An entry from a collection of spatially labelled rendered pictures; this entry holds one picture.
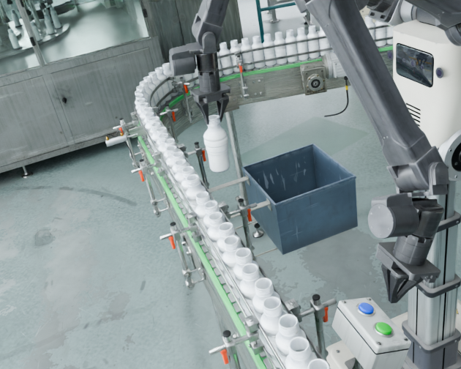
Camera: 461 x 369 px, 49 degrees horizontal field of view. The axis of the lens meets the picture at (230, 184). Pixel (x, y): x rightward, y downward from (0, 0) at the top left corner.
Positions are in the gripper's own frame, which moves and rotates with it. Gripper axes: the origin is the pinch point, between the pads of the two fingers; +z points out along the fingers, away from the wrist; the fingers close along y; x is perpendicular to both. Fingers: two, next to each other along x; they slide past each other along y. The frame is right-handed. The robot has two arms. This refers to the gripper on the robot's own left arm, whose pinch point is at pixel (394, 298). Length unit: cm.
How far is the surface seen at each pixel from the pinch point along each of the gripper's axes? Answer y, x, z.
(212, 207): -52, -17, 8
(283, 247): -75, 21, 37
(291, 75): -185, 71, -1
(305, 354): 1.5, -17.2, 9.4
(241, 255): -31.7, -16.5, 10.0
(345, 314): -7.1, -3.6, 9.1
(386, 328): 0.4, 0.4, 6.8
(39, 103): -365, -53, 77
